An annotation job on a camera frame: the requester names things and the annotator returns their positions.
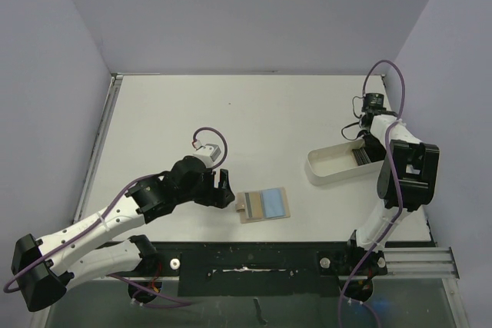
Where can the white plastic tray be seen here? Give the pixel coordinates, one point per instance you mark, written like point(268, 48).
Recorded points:
point(328, 165)

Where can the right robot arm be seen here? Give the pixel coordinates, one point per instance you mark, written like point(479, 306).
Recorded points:
point(406, 181)

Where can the yellow credit card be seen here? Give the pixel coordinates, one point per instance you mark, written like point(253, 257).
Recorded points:
point(254, 206)

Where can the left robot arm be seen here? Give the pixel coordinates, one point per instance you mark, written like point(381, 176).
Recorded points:
point(44, 268)

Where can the aluminium table frame rail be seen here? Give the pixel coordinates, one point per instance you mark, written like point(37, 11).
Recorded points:
point(109, 106)

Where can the beige card holder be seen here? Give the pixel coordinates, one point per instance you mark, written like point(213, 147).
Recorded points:
point(275, 205)

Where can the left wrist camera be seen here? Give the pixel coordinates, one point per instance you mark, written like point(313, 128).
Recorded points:
point(208, 154)

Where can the black cards in tray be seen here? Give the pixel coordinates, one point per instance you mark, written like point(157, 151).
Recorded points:
point(362, 155)

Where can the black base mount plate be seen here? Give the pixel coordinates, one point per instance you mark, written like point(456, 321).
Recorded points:
point(273, 269)

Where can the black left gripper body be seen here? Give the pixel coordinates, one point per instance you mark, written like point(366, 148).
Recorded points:
point(204, 193)

